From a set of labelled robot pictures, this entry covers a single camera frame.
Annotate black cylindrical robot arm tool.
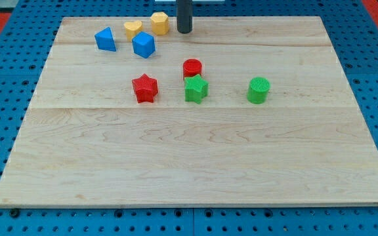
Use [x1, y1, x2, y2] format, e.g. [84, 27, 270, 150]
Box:
[176, 0, 193, 34]

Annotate blue triangle block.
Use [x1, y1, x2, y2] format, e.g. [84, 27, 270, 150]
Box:
[94, 27, 116, 52]

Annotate green star block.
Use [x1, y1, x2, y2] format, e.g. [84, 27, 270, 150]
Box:
[184, 74, 209, 104]

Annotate red cylinder block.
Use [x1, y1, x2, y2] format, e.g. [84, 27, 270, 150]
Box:
[182, 58, 203, 79]

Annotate red star block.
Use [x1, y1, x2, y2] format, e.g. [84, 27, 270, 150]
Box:
[132, 73, 158, 103]

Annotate light wooden board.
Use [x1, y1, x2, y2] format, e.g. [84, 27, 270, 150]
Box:
[0, 16, 378, 208]

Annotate green cylinder block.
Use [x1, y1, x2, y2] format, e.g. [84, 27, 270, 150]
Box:
[247, 77, 270, 104]

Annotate blue cube block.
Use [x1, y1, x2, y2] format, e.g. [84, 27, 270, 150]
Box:
[132, 31, 156, 58]

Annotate yellow hexagon block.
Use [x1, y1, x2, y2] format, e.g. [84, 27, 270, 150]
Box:
[150, 12, 169, 35]

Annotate yellow heart block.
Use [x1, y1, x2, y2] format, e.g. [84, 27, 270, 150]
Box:
[123, 20, 143, 41]

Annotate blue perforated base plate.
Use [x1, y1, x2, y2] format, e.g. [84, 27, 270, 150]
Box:
[0, 1, 378, 235]

